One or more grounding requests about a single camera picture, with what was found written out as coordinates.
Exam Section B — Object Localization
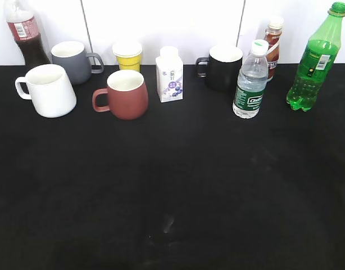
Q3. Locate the white mug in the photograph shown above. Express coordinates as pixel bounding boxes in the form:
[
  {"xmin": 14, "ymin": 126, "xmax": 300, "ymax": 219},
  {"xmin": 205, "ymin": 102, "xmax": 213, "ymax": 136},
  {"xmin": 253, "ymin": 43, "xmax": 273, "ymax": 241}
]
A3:
[{"xmin": 15, "ymin": 64, "xmax": 76, "ymax": 118}]

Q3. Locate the green soda bottle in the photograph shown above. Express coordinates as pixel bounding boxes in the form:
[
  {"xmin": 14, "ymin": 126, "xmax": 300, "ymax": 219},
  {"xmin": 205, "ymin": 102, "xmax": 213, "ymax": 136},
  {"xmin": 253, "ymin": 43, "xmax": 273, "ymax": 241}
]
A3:
[{"xmin": 286, "ymin": 2, "xmax": 345, "ymax": 111}]

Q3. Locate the yellow paper cup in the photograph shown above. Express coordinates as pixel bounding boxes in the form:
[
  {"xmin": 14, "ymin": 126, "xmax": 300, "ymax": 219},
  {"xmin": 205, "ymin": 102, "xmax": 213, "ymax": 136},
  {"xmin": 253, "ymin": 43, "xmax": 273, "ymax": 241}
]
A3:
[{"xmin": 112, "ymin": 40, "xmax": 142, "ymax": 72}]

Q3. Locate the cola bottle red label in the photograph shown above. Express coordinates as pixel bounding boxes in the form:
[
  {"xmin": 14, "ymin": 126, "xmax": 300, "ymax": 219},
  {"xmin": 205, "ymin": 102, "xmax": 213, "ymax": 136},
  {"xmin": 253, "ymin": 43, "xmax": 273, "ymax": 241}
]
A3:
[{"xmin": 4, "ymin": 1, "xmax": 50, "ymax": 69}]

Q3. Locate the red mug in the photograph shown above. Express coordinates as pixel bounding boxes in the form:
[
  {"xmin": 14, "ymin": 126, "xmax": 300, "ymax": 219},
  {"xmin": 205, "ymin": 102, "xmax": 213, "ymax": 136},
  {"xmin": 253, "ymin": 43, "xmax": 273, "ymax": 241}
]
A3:
[{"xmin": 92, "ymin": 70, "xmax": 148, "ymax": 120}]

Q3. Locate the white milk carton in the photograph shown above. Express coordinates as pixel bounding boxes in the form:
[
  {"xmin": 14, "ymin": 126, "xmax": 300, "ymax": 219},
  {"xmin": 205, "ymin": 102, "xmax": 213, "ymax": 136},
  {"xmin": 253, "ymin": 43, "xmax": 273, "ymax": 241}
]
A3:
[{"xmin": 156, "ymin": 46, "xmax": 183, "ymax": 103}]

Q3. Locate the clear water bottle green label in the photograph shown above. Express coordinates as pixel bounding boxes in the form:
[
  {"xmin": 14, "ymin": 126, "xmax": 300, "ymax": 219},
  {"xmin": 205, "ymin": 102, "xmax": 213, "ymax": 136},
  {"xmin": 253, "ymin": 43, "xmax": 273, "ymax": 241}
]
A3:
[{"xmin": 232, "ymin": 39, "xmax": 269, "ymax": 119}]

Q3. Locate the black mug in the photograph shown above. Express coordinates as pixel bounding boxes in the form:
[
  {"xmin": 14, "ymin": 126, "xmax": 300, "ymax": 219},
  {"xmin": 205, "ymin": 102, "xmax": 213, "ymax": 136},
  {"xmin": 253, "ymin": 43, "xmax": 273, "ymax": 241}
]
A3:
[{"xmin": 195, "ymin": 44, "xmax": 243, "ymax": 93}]

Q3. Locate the grey mug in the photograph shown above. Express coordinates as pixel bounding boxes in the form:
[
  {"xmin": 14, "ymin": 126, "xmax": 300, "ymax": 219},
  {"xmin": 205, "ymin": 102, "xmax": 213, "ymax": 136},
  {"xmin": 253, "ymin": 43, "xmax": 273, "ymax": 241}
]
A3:
[{"xmin": 51, "ymin": 41, "xmax": 105, "ymax": 85}]

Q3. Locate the brown tea bottle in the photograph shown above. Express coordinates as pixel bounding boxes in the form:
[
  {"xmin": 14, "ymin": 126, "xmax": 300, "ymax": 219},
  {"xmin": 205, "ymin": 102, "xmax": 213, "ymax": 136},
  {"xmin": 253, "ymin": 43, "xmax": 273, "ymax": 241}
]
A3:
[{"xmin": 264, "ymin": 16, "xmax": 284, "ymax": 82}]

